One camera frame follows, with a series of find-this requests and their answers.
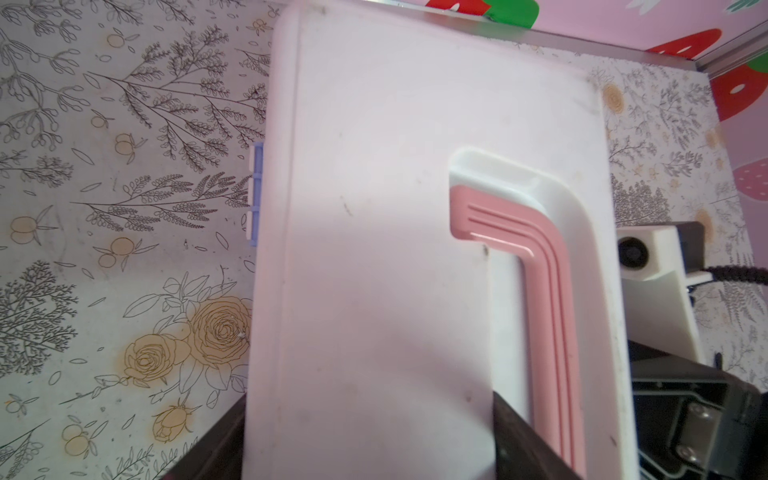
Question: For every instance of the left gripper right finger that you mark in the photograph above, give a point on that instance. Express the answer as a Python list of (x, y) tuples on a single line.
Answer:
[(520, 453)]

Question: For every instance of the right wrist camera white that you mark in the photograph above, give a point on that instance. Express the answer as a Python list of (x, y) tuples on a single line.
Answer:
[(660, 267)]

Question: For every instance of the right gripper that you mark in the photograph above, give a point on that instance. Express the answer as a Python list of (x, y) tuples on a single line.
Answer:
[(694, 421)]

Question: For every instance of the white tool box pink handle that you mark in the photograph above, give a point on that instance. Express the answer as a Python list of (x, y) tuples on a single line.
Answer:
[(379, 339)]

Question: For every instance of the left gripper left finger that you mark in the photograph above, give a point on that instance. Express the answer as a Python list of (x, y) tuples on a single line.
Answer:
[(218, 455)]

